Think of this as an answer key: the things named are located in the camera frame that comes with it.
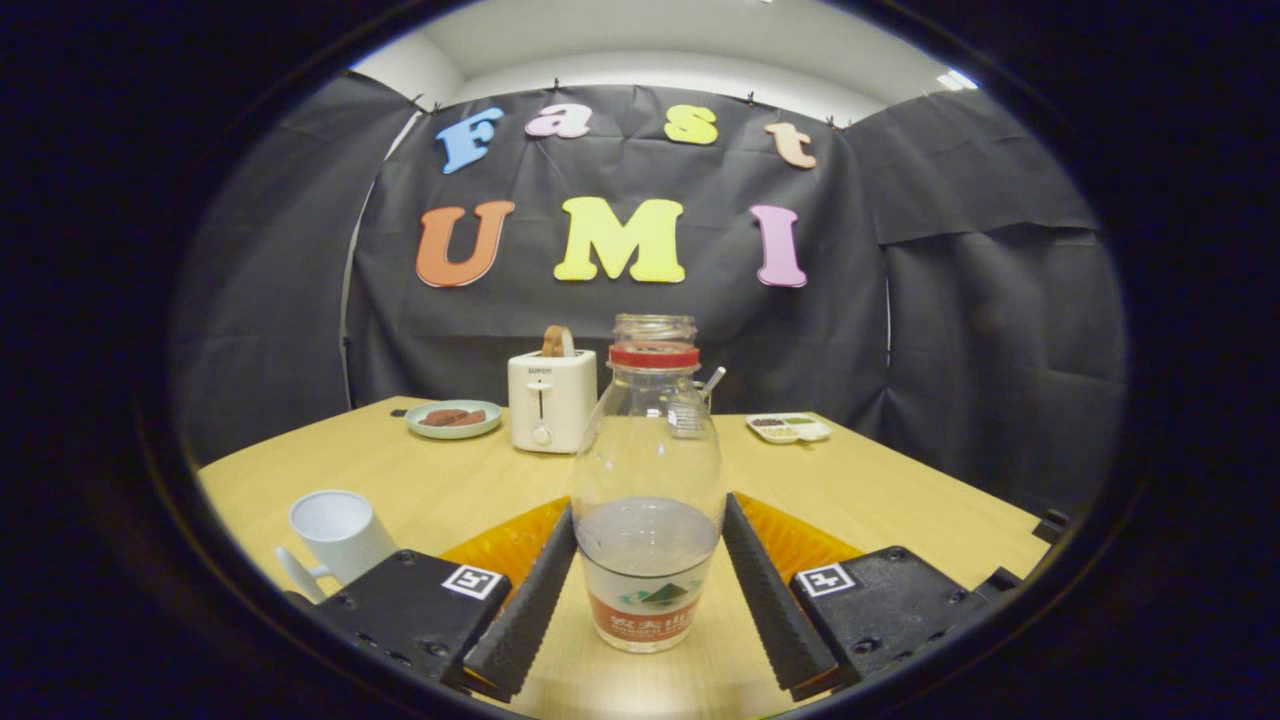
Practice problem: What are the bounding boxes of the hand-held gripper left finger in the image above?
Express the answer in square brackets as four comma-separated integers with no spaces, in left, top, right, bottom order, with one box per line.
[290,497,579,703]

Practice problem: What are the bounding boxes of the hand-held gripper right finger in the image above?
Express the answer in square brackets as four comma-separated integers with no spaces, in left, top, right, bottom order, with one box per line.
[722,492,1023,703]

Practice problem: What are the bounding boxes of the clear plastic juice bottle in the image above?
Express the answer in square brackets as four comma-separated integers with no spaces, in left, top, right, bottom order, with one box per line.
[570,314,726,655]

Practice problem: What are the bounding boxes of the white cup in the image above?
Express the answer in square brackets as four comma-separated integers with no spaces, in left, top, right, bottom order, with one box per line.
[275,490,399,604]

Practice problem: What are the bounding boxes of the wooden table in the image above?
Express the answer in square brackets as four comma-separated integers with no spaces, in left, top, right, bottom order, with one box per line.
[197,395,1051,720]

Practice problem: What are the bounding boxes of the white divided dish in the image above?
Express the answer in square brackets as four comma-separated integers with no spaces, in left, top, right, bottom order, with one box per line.
[746,413,833,445]

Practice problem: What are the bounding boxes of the pale green plate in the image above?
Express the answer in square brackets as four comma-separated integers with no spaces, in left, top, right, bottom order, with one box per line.
[405,400,503,441]

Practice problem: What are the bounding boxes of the white toaster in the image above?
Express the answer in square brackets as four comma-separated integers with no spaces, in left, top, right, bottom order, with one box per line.
[507,349,599,455]

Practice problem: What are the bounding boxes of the black backdrop cloth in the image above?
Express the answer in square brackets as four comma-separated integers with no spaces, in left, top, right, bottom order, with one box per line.
[170,70,1131,521]

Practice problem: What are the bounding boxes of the metal wire holder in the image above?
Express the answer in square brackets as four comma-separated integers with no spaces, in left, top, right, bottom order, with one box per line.
[668,380,716,441]

